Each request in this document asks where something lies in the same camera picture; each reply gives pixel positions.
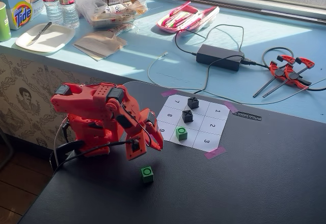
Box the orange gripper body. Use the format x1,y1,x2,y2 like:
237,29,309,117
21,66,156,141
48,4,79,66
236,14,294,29
134,108,159,139

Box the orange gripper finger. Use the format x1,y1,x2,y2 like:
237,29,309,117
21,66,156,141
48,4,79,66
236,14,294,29
144,131,163,151
153,125,165,149

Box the green cube with circle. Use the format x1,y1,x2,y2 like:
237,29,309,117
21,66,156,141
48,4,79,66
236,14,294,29
175,126,188,141
140,166,154,184

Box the black cube with cross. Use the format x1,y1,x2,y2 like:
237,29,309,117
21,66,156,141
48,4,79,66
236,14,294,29
182,109,194,124
187,97,200,110

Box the white numbered grid paper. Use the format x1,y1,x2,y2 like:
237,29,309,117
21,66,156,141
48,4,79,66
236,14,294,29
155,94,230,151

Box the purple tape strip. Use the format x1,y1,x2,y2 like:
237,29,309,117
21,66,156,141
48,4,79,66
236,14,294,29
204,146,227,160
223,100,239,114
161,89,179,98

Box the black base clamp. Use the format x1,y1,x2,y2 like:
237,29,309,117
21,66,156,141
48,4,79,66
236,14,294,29
49,139,85,174

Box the black perforated strip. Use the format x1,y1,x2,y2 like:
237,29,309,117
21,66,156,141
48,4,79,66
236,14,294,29
233,111,262,122

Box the brown paper napkins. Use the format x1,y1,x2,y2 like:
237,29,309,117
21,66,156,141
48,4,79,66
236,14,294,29
72,30,127,62

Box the black power adapter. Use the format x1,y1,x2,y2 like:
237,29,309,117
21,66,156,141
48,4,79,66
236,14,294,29
195,43,246,72

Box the pink pen tray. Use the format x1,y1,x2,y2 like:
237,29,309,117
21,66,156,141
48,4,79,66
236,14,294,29
156,1,220,34

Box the clear plastic bag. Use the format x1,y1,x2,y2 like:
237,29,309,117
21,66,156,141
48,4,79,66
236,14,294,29
76,0,149,35

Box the white square plate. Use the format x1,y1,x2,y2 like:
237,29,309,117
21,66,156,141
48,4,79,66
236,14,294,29
15,23,76,54

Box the orange bar clamp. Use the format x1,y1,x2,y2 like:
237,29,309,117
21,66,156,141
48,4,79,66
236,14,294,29
253,54,297,98
262,57,316,99

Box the plastic knife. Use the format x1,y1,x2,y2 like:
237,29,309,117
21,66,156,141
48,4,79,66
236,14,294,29
26,21,53,47

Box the plastic water bottle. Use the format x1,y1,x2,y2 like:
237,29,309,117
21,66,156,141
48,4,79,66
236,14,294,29
40,0,64,26
56,0,80,29

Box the Tide detergent box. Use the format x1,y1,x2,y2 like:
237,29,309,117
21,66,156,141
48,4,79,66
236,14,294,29
0,0,49,31

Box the green cup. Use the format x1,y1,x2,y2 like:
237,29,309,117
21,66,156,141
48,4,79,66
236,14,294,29
0,1,12,43

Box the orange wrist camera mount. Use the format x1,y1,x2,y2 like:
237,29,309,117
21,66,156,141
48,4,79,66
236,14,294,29
125,136,148,161

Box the black camera cable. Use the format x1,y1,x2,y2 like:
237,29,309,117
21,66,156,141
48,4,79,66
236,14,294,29
52,138,135,176

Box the thin white cable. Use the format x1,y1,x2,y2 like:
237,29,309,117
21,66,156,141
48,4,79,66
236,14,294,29
121,51,326,105

